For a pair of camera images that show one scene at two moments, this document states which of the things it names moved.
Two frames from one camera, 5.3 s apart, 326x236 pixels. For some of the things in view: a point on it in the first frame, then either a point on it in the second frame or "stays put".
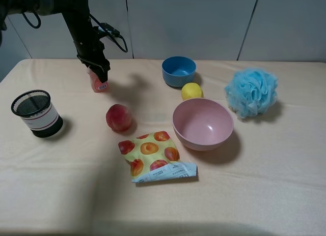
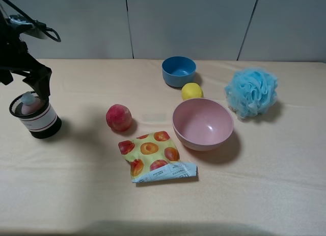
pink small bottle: x=98 y=85 → x=30 y=104
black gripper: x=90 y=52 → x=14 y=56
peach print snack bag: x=153 y=156 stays put
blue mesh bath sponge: x=250 y=91 stays put
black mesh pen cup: x=35 y=109 stays put
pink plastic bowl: x=200 y=124 stays put
